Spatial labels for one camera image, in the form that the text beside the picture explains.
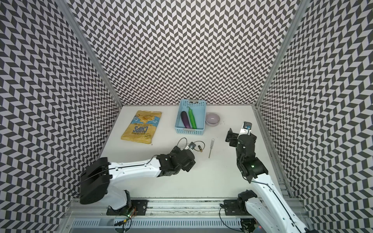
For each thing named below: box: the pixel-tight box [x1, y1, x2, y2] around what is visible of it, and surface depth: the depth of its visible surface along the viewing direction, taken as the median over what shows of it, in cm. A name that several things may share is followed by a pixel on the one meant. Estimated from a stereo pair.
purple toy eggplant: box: [180, 110, 191, 129], surface depth 110 cm
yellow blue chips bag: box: [120, 110, 162, 145], surface depth 104 cm
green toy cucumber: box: [186, 106, 197, 130], surface depth 110 cm
